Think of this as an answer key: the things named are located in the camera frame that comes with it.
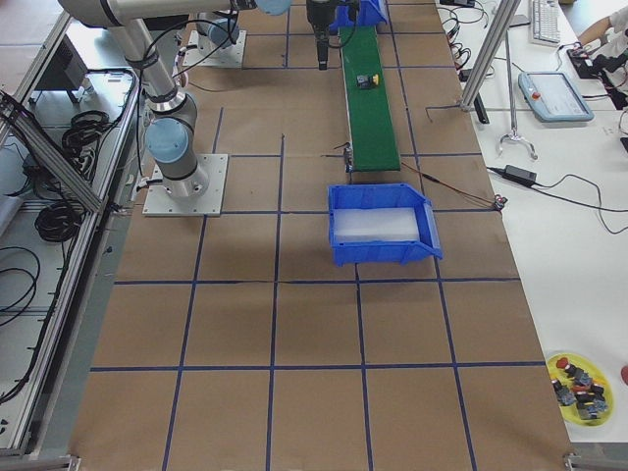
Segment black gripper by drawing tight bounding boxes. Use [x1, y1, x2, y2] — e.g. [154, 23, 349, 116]
[306, 0, 337, 71]

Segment yellow push button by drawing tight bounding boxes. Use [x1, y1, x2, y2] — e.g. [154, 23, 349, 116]
[356, 74, 380, 89]

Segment yellow plate of buttons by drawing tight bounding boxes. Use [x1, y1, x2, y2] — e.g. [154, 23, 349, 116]
[546, 352, 614, 427]

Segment blue left plastic bin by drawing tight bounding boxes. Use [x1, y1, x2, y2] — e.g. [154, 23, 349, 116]
[331, 0, 389, 30]

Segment blue plastic bin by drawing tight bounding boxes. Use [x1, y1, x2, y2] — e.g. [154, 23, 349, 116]
[328, 183, 443, 266]
[331, 0, 389, 30]

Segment green conveyor belt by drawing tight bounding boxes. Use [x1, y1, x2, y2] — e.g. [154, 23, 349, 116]
[339, 26, 400, 172]

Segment blue right plastic bin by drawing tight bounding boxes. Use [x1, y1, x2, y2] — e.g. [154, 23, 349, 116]
[328, 183, 443, 266]

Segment white foam pad right bin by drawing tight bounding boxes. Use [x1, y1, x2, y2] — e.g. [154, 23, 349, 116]
[331, 207, 420, 243]

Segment silver reach grabber tool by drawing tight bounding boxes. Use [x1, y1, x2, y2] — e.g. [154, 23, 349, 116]
[495, 1, 538, 161]

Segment white keyboard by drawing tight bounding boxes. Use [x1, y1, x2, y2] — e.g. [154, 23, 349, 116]
[529, 0, 561, 46]

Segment teach pendant tablet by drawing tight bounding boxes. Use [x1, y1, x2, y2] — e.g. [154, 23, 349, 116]
[517, 72, 595, 123]

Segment black power adapter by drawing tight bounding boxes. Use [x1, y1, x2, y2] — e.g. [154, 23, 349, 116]
[503, 165, 537, 187]

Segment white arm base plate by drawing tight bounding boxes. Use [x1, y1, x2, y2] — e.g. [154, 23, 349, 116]
[142, 154, 229, 217]
[182, 30, 247, 69]

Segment aluminium profile post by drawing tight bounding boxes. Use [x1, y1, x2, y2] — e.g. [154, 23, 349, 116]
[459, 0, 520, 111]

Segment red black conveyor wires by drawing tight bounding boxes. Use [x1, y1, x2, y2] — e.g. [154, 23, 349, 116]
[399, 164, 507, 213]

